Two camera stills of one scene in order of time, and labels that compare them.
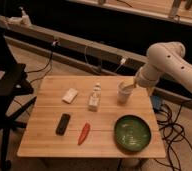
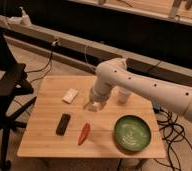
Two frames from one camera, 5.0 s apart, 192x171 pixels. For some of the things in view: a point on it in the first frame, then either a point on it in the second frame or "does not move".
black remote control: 63,122 does not move
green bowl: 132,133 does not move
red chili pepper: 84,133 does not move
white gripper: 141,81 to 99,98
